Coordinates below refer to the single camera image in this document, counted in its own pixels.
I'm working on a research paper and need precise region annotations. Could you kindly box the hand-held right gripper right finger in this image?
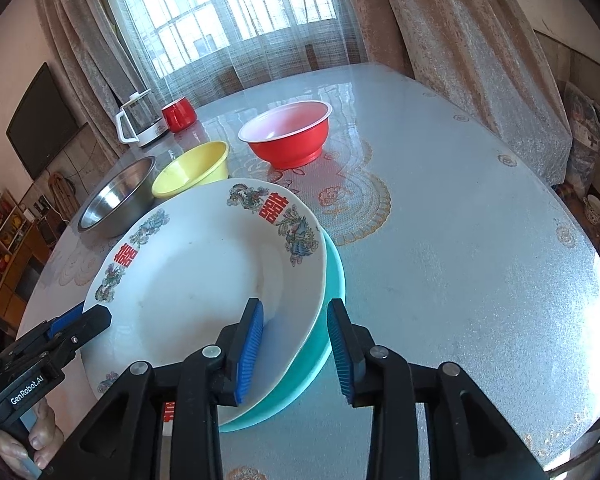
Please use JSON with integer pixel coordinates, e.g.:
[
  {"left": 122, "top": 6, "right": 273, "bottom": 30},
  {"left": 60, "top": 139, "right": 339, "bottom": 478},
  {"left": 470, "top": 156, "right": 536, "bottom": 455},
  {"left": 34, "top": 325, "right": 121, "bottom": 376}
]
[{"left": 326, "top": 298, "right": 548, "bottom": 480}]

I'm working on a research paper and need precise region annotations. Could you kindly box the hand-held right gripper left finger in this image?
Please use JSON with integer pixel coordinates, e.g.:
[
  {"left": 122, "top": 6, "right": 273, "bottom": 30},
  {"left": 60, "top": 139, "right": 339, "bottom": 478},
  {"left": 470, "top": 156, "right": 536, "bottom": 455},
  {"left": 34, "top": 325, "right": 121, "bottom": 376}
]
[{"left": 44, "top": 297, "right": 265, "bottom": 480}]

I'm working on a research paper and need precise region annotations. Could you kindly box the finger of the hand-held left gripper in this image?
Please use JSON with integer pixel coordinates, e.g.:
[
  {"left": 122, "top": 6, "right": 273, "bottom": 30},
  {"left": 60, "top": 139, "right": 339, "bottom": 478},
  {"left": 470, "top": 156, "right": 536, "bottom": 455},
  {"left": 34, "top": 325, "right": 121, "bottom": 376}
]
[
  {"left": 47, "top": 305, "right": 86, "bottom": 337},
  {"left": 10, "top": 305, "right": 112, "bottom": 368}
]

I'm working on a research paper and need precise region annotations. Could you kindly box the teal plate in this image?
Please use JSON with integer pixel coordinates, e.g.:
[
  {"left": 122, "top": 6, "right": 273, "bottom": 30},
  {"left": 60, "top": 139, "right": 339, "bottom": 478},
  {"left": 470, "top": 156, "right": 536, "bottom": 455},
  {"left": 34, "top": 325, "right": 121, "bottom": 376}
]
[{"left": 220, "top": 230, "right": 347, "bottom": 433}]

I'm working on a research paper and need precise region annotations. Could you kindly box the large white printed plate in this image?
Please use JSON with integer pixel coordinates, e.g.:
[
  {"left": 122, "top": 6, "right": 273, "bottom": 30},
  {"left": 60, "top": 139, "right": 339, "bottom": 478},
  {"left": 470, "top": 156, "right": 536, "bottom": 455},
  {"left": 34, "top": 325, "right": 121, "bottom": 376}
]
[{"left": 81, "top": 178, "right": 328, "bottom": 423}]

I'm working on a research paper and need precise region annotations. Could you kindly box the stainless steel bowl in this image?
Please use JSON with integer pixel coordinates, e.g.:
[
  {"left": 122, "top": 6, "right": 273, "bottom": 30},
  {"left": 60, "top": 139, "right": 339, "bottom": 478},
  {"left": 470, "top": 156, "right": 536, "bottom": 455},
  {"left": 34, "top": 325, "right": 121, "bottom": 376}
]
[{"left": 76, "top": 156, "right": 158, "bottom": 238}]

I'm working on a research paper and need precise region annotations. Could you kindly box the yellow plastic bowl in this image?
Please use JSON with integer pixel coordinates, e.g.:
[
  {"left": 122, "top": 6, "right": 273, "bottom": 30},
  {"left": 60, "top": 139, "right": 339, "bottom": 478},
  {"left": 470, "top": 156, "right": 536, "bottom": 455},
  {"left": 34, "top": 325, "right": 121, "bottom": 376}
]
[{"left": 151, "top": 141, "right": 230, "bottom": 199}]

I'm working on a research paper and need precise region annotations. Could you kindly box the red bowl with white interior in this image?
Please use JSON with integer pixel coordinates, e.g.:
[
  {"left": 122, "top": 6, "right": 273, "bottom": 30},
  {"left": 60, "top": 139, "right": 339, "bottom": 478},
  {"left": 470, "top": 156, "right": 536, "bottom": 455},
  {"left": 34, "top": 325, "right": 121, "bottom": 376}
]
[{"left": 238, "top": 100, "right": 333, "bottom": 170}]

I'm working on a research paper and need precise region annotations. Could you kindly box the person's left hand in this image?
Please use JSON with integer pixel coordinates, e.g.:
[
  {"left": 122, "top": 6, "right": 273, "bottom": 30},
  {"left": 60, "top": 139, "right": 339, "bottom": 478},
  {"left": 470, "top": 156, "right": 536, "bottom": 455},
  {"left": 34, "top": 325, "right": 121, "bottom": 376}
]
[{"left": 0, "top": 400, "right": 63, "bottom": 480}]

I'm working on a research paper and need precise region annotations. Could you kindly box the wooden cabinet with clutter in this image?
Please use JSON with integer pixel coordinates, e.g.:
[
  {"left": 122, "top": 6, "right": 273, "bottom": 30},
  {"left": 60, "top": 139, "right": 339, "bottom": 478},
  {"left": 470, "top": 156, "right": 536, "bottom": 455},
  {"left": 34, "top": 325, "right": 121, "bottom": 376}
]
[{"left": 0, "top": 187, "right": 51, "bottom": 331}]

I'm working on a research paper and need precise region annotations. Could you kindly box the brown wooden rack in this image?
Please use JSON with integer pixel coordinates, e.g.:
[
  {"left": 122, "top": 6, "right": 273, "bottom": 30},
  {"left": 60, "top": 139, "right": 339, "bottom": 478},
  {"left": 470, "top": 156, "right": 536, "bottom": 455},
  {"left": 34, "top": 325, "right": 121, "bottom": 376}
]
[{"left": 47, "top": 170, "right": 81, "bottom": 221}]

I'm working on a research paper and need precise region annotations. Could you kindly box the gold floral lace table mat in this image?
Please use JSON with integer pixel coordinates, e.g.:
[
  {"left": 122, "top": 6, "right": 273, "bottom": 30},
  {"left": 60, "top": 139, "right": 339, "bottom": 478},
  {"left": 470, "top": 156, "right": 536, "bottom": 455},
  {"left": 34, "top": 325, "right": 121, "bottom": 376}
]
[{"left": 55, "top": 132, "right": 392, "bottom": 291}]

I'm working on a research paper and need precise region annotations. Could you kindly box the white glass electric kettle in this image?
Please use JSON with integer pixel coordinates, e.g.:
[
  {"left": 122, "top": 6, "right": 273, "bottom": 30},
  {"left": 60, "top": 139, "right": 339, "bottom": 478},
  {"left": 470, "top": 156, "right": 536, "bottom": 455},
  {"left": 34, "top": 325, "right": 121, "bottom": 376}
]
[{"left": 116, "top": 89, "right": 171, "bottom": 148}]

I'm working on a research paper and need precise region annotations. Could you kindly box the red mug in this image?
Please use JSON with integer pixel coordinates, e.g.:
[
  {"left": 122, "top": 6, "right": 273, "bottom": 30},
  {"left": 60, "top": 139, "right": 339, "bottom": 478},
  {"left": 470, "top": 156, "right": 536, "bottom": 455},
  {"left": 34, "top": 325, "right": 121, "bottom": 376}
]
[{"left": 161, "top": 97, "right": 197, "bottom": 133}]

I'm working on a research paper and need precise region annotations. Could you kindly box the beige patterned curtain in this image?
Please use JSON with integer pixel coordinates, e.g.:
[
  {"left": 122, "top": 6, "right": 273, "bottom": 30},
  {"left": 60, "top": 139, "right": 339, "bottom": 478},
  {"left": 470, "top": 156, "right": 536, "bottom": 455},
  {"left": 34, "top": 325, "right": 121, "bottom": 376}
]
[
  {"left": 32, "top": 0, "right": 146, "bottom": 161},
  {"left": 330, "top": 0, "right": 573, "bottom": 186}
]

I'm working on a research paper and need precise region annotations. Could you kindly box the white sheer curtain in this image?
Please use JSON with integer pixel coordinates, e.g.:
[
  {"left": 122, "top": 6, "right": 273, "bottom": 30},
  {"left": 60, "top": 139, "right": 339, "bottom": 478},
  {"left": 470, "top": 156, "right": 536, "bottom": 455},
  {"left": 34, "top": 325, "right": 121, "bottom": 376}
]
[{"left": 87, "top": 0, "right": 376, "bottom": 111}]

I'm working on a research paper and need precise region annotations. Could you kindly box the patterned bag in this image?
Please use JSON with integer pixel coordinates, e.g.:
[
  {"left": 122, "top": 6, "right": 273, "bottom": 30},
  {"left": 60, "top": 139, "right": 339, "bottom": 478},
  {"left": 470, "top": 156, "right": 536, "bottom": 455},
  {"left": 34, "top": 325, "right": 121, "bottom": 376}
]
[{"left": 562, "top": 80, "right": 600, "bottom": 196}]

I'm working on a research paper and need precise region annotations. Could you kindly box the barred window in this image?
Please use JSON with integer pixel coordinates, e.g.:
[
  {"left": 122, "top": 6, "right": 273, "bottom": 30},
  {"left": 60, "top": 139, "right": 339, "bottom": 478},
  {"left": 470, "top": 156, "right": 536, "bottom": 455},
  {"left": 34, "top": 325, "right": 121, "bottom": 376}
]
[{"left": 110, "top": 0, "right": 341, "bottom": 76}]

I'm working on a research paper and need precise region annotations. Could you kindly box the black wall television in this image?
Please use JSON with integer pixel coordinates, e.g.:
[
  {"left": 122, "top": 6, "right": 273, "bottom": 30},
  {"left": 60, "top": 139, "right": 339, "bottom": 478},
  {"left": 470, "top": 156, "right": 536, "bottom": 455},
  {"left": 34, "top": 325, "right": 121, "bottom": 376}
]
[{"left": 6, "top": 62, "right": 80, "bottom": 179}]

